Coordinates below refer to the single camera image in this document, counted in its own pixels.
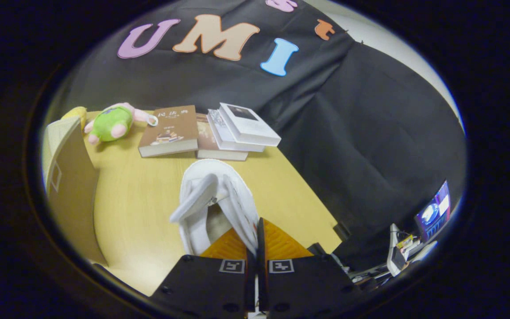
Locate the beige fabric storage box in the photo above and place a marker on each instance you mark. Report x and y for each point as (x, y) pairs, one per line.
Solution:
(73, 186)

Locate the black table clamp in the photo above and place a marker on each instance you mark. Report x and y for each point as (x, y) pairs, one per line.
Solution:
(341, 231)
(316, 249)

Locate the yellow plush toy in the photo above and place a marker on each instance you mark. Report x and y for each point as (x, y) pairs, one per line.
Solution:
(75, 113)

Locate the black backdrop cloth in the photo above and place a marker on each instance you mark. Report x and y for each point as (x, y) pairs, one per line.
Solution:
(370, 133)

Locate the white book with dark photo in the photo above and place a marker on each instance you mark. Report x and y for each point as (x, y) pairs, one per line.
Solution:
(248, 124)

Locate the plain white book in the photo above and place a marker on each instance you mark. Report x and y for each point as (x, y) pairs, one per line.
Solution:
(219, 130)

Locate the brown book under stack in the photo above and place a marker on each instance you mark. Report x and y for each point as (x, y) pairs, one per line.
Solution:
(204, 137)

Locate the green plush toy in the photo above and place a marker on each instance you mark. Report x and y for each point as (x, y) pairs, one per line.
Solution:
(111, 124)

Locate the white canvas shoe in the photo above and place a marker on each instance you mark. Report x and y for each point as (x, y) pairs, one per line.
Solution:
(241, 199)

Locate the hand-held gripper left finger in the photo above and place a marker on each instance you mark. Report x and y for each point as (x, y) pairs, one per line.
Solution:
(202, 283)

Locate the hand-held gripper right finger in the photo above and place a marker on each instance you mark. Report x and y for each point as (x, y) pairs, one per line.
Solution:
(261, 252)

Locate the laptop screen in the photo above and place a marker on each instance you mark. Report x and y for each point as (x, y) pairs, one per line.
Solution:
(434, 212)

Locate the brown illustrated book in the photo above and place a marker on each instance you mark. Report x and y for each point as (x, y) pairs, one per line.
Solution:
(171, 128)

